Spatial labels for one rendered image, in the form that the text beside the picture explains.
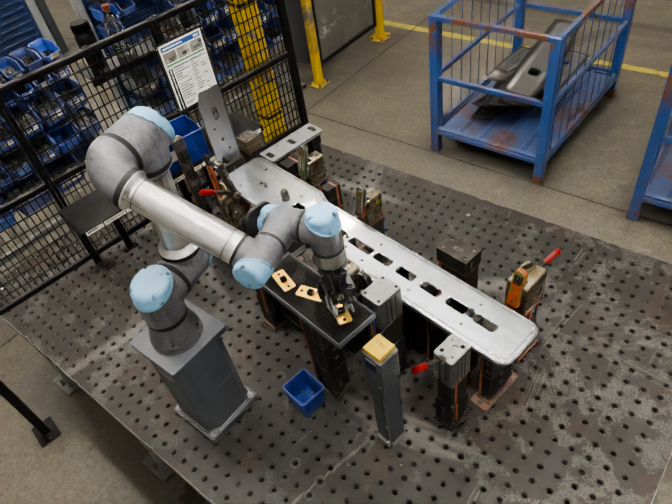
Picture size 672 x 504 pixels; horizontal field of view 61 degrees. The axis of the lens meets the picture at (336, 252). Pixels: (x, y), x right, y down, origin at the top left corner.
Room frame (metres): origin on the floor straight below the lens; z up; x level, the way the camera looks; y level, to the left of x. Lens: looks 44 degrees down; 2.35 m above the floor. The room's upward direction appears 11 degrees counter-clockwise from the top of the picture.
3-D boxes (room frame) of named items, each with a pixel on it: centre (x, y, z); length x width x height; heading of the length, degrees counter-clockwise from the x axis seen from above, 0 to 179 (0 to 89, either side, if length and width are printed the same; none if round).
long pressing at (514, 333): (1.43, -0.07, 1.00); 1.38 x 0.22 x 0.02; 36
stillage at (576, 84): (3.33, -1.50, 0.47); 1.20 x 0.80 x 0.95; 133
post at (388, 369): (0.85, -0.06, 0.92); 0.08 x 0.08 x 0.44; 36
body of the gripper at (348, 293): (0.93, 0.01, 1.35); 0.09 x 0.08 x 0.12; 11
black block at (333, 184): (1.77, -0.03, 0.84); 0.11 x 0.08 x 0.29; 126
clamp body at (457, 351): (0.87, -0.26, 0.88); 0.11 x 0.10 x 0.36; 126
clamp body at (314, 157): (1.90, 0.02, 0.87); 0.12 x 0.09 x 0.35; 126
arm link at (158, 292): (1.08, 0.49, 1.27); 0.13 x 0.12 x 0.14; 149
